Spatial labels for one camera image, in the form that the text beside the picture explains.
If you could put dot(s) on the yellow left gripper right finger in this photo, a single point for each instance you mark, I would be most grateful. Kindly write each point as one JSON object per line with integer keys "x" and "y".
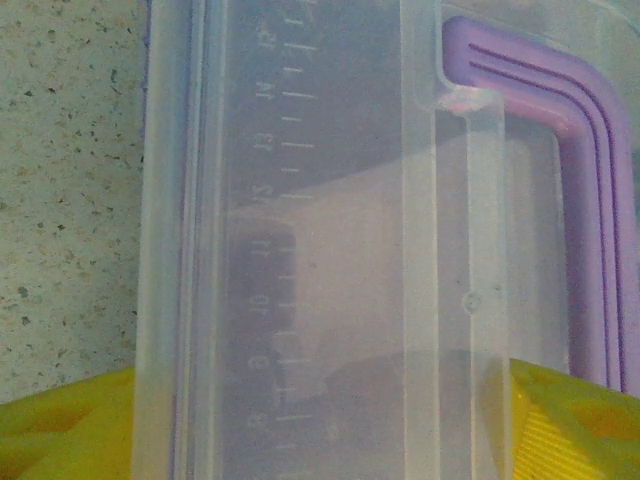
{"x": 575, "y": 430}

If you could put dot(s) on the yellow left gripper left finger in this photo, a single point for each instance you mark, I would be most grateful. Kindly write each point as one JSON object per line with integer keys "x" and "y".
{"x": 60, "y": 435}

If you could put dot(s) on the purple clear tool case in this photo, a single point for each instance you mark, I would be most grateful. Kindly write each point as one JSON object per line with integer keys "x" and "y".
{"x": 350, "y": 250}

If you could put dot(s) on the purple tool box base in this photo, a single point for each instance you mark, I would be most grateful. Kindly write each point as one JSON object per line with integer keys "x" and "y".
{"x": 145, "y": 60}

